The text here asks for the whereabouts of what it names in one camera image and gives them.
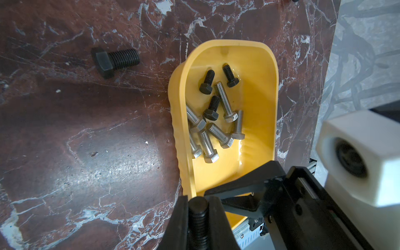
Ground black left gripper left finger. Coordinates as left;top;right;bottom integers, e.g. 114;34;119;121
157;196;189;250

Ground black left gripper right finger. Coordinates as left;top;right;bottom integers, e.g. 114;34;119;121
205;196;240;250

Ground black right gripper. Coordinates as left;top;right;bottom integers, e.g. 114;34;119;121
204;160;373;250

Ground black hex bolt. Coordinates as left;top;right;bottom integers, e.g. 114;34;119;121
91;47;140;79
203;95;220;121
188;196;209;250
199;69;215;95
223;64;239;88

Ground silver hex bolt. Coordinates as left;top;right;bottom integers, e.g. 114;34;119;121
216;81;238;123
206;123;234;149
189;132;203;159
198;129;219;164
231;110;245;140
186;104;206;132

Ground yellow plastic storage tray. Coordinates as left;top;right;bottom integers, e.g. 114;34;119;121
167;39;280;229

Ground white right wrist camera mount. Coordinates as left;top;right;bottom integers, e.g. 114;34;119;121
316;110;400;250

